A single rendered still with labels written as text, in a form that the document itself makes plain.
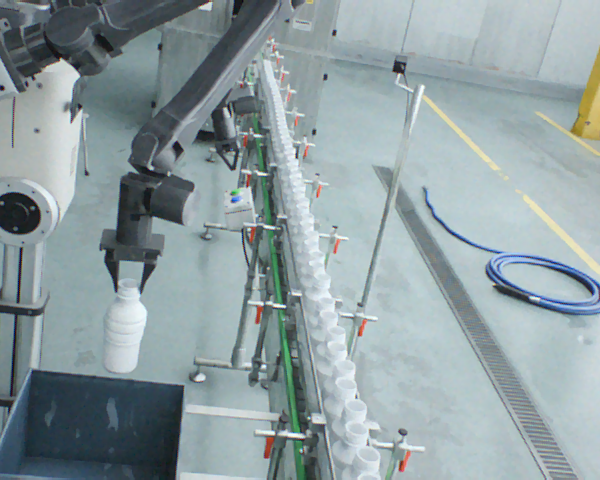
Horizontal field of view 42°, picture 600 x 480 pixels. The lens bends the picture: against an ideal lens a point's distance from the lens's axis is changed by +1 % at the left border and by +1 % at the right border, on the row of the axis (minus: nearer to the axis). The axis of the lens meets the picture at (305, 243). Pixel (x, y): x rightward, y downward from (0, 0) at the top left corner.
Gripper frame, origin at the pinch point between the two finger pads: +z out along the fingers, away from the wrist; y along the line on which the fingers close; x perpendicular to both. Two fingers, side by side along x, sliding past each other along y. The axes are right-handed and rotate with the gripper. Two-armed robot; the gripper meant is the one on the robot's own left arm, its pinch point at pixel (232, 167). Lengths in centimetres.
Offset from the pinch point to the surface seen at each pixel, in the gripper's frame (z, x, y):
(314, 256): 8, -17, -50
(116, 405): 21, 29, -75
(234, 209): 8.6, 1.3, -10.2
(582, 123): 261, -396, 701
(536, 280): 189, -165, 225
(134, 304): -10, 16, -91
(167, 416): 26, 19, -75
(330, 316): 9, -18, -76
